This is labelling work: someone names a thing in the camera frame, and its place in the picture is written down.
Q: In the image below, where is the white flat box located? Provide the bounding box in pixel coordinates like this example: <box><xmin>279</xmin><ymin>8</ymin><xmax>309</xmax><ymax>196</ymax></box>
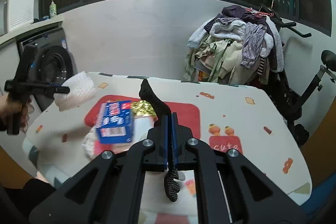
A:
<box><xmin>132</xmin><ymin>116</ymin><xmax>154</xmax><ymax>144</ymax></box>

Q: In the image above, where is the clear plastic bag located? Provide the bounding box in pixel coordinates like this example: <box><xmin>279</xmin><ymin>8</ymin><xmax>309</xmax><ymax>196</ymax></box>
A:
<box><xmin>81</xmin><ymin>126</ymin><xmax>105</xmax><ymax>160</ymax></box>

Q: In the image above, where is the black washing machine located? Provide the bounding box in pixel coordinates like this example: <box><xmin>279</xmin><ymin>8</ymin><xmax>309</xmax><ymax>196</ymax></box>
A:
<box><xmin>16</xmin><ymin>27</ymin><xmax>76</xmax><ymax>111</ymax></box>

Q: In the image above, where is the left hand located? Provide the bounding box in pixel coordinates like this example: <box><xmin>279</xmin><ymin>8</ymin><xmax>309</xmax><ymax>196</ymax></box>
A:
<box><xmin>1</xmin><ymin>94</ymin><xmax>34</xmax><ymax>133</ymax></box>

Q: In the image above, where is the gold foil wrapper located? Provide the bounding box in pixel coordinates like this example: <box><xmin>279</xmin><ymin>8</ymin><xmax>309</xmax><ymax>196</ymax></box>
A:
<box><xmin>131</xmin><ymin>100</ymin><xmax>157</xmax><ymax>120</ymax></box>

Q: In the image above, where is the white slatted board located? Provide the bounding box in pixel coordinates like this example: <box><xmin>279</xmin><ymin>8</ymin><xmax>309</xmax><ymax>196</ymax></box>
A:
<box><xmin>6</xmin><ymin>0</ymin><xmax>34</xmax><ymax>32</ymax></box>

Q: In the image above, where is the blue cardboard box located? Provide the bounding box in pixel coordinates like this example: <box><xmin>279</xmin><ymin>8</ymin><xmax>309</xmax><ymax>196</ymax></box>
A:
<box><xmin>95</xmin><ymin>101</ymin><xmax>134</xmax><ymax>144</ymax></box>

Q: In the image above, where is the white cartoon print mat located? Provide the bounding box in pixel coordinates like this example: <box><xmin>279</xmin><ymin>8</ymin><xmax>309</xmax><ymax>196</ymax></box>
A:
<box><xmin>26</xmin><ymin>71</ymin><xmax>313</xmax><ymax>224</ymax></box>

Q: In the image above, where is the pile of clothes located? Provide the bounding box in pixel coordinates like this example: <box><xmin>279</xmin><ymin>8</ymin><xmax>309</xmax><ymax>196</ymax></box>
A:
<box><xmin>183</xmin><ymin>5</ymin><xmax>284</xmax><ymax>85</ymax></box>

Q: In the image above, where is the black exercise bike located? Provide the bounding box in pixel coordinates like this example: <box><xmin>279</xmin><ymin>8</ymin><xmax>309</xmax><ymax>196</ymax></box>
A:
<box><xmin>271</xmin><ymin>0</ymin><xmax>335</xmax><ymax>147</ymax></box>

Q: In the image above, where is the green soap bottle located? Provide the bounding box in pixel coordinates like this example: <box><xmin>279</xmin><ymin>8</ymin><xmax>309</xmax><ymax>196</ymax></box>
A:
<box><xmin>49</xmin><ymin>0</ymin><xmax>57</xmax><ymax>18</ymax></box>

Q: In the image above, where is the black sock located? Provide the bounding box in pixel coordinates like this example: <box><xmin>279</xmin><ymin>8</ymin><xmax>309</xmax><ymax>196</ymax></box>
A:
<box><xmin>139</xmin><ymin>79</ymin><xmax>180</xmax><ymax>202</ymax></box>

